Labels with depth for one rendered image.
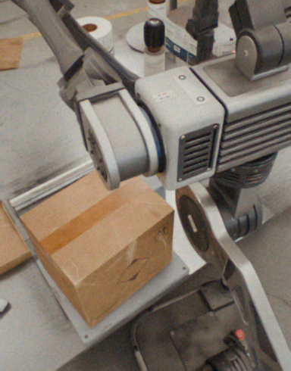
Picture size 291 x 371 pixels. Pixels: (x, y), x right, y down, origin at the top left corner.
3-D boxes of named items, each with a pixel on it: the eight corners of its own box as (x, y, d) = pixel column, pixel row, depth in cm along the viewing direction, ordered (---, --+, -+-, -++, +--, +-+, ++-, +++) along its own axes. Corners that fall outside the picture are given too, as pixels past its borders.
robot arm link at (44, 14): (-4, -10, 93) (22, -43, 91) (38, 22, 105) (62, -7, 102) (67, 110, 72) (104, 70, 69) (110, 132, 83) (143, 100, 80)
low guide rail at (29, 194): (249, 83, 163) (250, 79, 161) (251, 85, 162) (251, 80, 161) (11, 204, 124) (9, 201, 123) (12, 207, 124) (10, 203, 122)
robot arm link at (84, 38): (27, 20, 98) (54, -14, 95) (26, 14, 102) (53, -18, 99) (140, 116, 123) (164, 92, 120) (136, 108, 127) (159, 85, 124)
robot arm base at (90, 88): (86, 154, 69) (76, 100, 60) (73, 126, 74) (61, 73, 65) (130, 139, 71) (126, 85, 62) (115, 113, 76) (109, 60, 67)
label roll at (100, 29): (123, 54, 183) (120, 24, 172) (95, 73, 173) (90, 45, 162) (92, 41, 191) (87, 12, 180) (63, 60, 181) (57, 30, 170)
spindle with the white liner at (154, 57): (156, 79, 169) (156, 12, 146) (169, 88, 164) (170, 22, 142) (140, 86, 166) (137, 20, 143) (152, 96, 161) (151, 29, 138)
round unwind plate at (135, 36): (163, 16, 205) (163, 14, 204) (200, 40, 189) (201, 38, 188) (114, 35, 194) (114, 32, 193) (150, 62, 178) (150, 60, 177)
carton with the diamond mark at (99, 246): (122, 212, 127) (115, 156, 106) (172, 261, 115) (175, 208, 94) (43, 268, 114) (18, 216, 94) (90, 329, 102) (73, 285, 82)
